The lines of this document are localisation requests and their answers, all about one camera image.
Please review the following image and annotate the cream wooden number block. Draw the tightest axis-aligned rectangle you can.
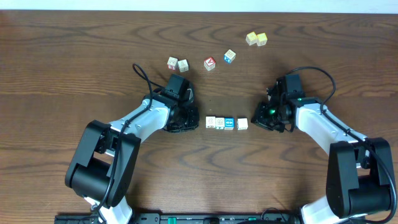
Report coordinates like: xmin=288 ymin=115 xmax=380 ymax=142
xmin=205 ymin=116 xmax=216 ymax=128

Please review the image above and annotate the plain cream wooden block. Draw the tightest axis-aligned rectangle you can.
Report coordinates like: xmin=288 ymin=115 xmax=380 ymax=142
xmin=237 ymin=118 xmax=248 ymax=130

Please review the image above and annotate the green sided wooden block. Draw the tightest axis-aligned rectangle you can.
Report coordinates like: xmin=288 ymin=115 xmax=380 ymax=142
xmin=215 ymin=117 xmax=225 ymax=129

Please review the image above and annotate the blue faced wooden block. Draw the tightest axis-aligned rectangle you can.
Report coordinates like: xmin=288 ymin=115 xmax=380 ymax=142
xmin=224 ymin=118 xmax=235 ymax=130

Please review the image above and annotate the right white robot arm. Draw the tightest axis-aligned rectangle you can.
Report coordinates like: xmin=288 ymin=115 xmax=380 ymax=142
xmin=251 ymin=97 xmax=397 ymax=223

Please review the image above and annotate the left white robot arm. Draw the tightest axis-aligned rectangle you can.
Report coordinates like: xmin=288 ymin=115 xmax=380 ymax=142
xmin=65 ymin=90 xmax=199 ymax=223

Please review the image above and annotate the plain wooden letter block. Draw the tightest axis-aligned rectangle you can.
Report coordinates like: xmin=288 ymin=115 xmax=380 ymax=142
xmin=177 ymin=59 xmax=189 ymax=72

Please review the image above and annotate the red letter A block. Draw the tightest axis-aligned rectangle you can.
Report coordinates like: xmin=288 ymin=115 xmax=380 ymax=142
xmin=204 ymin=57 xmax=216 ymax=71

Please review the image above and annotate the right yellow wooden block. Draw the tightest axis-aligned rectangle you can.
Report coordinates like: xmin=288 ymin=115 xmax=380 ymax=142
xmin=256 ymin=32 xmax=268 ymax=46

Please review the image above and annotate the yellow wooden block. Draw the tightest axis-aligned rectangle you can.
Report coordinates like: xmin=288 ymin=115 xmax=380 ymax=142
xmin=256 ymin=32 xmax=268 ymax=46
xmin=246 ymin=32 xmax=258 ymax=45

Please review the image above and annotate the blue sided wooden block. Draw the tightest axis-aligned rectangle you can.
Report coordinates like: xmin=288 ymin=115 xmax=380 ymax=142
xmin=224 ymin=49 xmax=236 ymax=63

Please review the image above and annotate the left yellow wooden block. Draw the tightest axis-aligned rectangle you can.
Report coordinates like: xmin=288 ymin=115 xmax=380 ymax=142
xmin=246 ymin=32 xmax=258 ymax=45

